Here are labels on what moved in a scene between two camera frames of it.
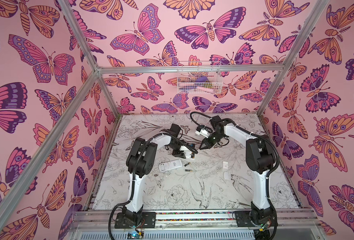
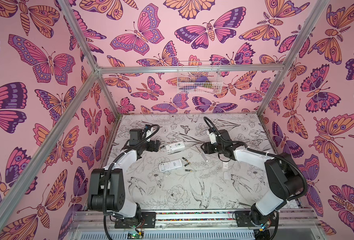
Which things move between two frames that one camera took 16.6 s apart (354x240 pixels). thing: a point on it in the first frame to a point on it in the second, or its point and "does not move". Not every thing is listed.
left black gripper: [179, 154] to [151, 148]
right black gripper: [210, 141] to [206, 147]
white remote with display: [170, 165] does not move
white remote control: [192, 145] to [148, 133]
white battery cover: [227, 176] does not move
